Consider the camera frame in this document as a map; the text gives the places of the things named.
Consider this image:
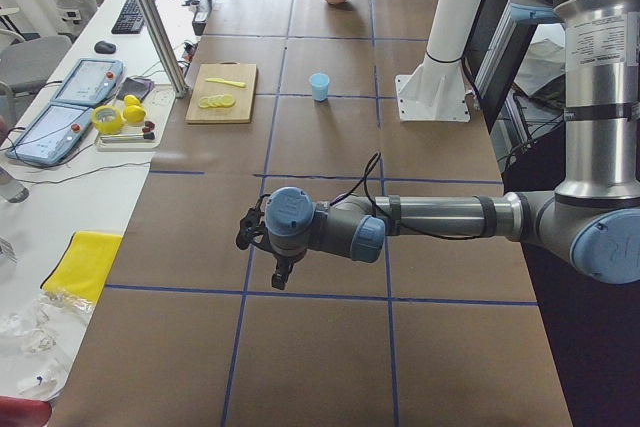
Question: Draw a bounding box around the black computer mouse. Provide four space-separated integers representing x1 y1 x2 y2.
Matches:
94 41 117 55

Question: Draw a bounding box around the yellow plastic knife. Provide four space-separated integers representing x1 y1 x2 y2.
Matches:
205 77 247 88

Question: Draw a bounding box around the upper blue teach pendant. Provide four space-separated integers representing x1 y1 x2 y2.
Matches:
53 58 124 107

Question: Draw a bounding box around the bamboo cutting board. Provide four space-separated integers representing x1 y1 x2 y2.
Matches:
185 63 257 124

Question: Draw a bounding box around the blue teach pendant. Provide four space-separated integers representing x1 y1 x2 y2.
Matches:
6 101 93 167
53 58 124 107

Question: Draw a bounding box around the lower blue teach pendant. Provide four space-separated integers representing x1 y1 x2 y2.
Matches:
6 101 93 167

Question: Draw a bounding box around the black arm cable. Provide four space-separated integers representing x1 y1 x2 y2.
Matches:
329 151 487 241

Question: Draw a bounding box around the white tray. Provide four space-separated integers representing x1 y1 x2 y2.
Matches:
94 120 163 152

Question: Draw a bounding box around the yellow lemon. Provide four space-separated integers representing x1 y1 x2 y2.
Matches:
122 104 146 124
123 94 141 107

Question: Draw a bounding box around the top lemon slice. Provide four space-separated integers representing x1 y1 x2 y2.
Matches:
221 94 235 108

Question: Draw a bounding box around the aluminium frame post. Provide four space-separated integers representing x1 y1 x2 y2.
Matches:
136 0 189 98

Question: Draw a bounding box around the light blue cup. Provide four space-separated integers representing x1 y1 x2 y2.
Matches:
309 72 330 102

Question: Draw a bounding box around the white power strip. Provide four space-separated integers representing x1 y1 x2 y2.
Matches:
143 85 175 114

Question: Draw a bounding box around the black keyboard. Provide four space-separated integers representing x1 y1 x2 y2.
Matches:
111 0 145 35

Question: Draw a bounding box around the grey office chair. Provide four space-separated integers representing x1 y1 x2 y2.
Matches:
1 28 72 125

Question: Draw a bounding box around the yellow tape roll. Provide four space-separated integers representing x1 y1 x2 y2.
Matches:
91 105 125 135

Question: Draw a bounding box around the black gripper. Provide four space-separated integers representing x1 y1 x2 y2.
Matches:
270 241 300 290

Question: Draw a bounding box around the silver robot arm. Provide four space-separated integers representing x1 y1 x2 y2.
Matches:
256 0 639 289

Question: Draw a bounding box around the bottom lemon slice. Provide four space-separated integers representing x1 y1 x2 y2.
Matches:
198 97 210 109

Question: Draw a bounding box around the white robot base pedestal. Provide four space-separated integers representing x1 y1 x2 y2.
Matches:
395 0 481 122

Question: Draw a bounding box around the yellow cloth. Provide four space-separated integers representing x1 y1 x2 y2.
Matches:
40 231 122 304

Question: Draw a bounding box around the clear plastic bag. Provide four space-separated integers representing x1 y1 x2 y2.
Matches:
1 293 95 401

